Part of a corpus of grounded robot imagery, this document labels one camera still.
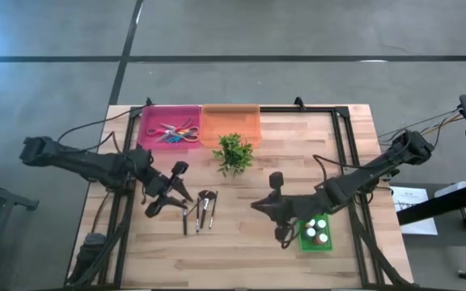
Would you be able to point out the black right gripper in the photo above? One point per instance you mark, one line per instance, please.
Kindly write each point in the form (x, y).
(297, 208)

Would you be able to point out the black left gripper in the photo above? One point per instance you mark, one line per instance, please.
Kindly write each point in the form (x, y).
(156, 188)

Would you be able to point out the thin long black paintbrush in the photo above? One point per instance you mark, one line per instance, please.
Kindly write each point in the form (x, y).
(192, 209)

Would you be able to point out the black fan paintbrush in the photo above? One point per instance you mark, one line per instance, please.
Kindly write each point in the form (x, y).
(207, 195)

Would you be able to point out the blue paint bottle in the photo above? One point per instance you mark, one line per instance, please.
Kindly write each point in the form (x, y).
(310, 232)

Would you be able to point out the green paint bottle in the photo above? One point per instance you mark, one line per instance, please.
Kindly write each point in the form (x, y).
(320, 223)

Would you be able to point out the blue scissors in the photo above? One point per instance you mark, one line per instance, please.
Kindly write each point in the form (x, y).
(174, 139)

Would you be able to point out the orange black paint bottle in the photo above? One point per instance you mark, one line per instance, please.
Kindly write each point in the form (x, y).
(321, 238)

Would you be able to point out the red scissors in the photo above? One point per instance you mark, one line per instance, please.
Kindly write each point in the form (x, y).
(154, 131)

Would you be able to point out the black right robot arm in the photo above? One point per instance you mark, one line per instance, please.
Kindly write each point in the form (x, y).
(370, 178)

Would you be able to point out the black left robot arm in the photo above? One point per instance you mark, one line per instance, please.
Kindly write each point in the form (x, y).
(91, 163)

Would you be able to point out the green plastic basket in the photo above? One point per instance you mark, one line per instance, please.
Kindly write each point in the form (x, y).
(312, 245)

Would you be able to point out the green plant in white pot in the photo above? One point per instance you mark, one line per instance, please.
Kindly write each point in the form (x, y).
(235, 155)

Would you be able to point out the pink plastic tray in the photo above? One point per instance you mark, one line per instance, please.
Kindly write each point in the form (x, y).
(152, 117)

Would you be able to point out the orange plastic tray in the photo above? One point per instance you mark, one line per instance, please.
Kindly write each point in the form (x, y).
(229, 121)

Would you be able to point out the white paper sheet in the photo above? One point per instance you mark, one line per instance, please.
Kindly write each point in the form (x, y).
(419, 218)

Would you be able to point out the black stand beam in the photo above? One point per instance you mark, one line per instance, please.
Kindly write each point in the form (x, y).
(443, 204)

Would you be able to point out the white plastic box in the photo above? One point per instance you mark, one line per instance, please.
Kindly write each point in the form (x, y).
(451, 189)

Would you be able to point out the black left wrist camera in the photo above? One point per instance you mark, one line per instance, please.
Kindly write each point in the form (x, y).
(180, 168)

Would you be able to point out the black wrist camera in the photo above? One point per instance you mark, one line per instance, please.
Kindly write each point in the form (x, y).
(276, 180)
(180, 168)

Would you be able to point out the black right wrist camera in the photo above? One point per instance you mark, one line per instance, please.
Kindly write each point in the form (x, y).
(276, 180)

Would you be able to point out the black frame clamp bracket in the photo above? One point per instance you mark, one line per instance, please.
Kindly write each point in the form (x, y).
(299, 102)
(149, 101)

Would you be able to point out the black aluminium table frame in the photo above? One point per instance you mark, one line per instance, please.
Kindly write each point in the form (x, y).
(297, 109)

